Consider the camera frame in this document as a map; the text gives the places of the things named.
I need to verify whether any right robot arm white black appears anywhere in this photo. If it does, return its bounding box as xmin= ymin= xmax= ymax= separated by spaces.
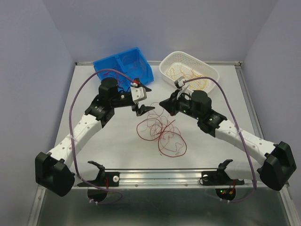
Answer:
xmin=159 ymin=90 xmax=297 ymax=191

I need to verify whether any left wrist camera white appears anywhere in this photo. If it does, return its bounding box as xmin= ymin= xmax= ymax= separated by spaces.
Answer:
xmin=130 ymin=87 xmax=147 ymax=104

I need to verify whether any blue plastic divided bin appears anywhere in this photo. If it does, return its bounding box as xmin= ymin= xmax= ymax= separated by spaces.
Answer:
xmin=93 ymin=48 xmax=154 ymax=85

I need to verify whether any purple cable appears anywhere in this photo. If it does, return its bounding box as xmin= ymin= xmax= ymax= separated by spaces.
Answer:
xmin=183 ymin=77 xmax=258 ymax=204
xmin=69 ymin=69 xmax=138 ymax=205

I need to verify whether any red white striped wire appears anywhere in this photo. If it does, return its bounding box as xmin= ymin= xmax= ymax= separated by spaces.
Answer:
xmin=121 ymin=53 xmax=145 ymax=76

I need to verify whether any aluminium front rail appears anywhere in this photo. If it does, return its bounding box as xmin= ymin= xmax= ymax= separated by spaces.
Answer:
xmin=40 ymin=167 xmax=286 ymax=189

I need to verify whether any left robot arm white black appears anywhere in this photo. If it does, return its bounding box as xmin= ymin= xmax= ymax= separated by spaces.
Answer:
xmin=35 ymin=77 xmax=153 ymax=197

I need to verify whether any yellow wire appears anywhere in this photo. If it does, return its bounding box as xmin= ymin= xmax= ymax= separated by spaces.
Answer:
xmin=166 ymin=66 xmax=209 ymax=90

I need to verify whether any white perforated plastic basket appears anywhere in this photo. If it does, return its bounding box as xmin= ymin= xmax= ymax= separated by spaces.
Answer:
xmin=159 ymin=51 xmax=220 ymax=86

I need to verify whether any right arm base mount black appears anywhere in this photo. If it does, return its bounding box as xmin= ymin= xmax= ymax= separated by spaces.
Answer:
xmin=199 ymin=159 xmax=245 ymax=186

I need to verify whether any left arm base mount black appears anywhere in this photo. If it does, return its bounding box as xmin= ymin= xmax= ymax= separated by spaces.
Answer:
xmin=77 ymin=161 xmax=120 ymax=188

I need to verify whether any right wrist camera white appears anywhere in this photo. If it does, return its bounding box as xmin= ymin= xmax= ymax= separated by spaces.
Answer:
xmin=174 ymin=76 xmax=189 ymax=99

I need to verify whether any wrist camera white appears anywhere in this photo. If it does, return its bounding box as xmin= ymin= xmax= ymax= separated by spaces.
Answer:
xmin=130 ymin=87 xmax=147 ymax=104
xmin=174 ymin=76 xmax=189 ymax=99

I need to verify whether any red tangled wire bundle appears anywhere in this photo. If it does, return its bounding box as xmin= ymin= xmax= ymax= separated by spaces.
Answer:
xmin=136 ymin=101 xmax=188 ymax=157

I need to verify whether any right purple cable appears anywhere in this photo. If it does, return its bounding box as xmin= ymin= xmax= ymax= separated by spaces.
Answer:
xmin=183 ymin=77 xmax=258 ymax=204

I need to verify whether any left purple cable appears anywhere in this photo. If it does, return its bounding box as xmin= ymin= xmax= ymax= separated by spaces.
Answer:
xmin=69 ymin=69 xmax=138 ymax=205

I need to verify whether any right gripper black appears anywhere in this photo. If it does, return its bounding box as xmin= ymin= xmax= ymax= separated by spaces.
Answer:
xmin=158 ymin=89 xmax=201 ymax=121

